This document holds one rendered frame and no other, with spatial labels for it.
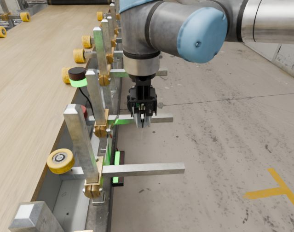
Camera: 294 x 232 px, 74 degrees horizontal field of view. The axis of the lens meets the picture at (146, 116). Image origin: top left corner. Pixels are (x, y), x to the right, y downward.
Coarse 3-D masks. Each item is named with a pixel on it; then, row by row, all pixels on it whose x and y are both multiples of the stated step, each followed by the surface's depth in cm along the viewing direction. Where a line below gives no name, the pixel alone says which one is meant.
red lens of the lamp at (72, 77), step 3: (69, 69) 68; (84, 72) 67; (69, 75) 66; (72, 75) 65; (75, 75) 65; (78, 75) 65; (81, 75) 66; (84, 75) 67; (69, 78) 67; (72, 78) 66; (75, 78) 66; (78, 78) 66; (81, 78) 67; (84, 78) 67
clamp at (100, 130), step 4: (104, 112) 87; (108, 112) 88; (104, 124) 81; (108, 124) 86; (96, 128) 80; (100, 128) 79; (104, 128) 80; (96, 132) 80; (100, 132) 80; (104, 132) 80; (100, 136) 81; (104, 136) 82
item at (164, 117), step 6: (156, 114) 88; (162, 114) 88; (168, 114) 88; (90, 120) 85; (108, 120) 85; (120, 120) 86; (126, 120) 86; (132, 120) 86; (150, 120) 87; (156, 120) 87; (162, 120) 87; (168, 120) 87
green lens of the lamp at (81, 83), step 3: (72, 81) 67; (75, 81) 67; (78, 81) 67; (81, 81) 67; (84, 81) 68; (72, 84) 68; (75, 84) 67; (78, 84) 67; (81, 84) 68; (84, 84) 68
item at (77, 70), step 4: (72, 68) 68; (76, 68) 68; (80, 68) 68; (72, 72) 66; (76, 72) 66; (80, 72) 66; (72, 80) 67; (80, 80) 67; (80, 88) 72; (88, 92) 71; (88, 100) 75; (92, 112) 78
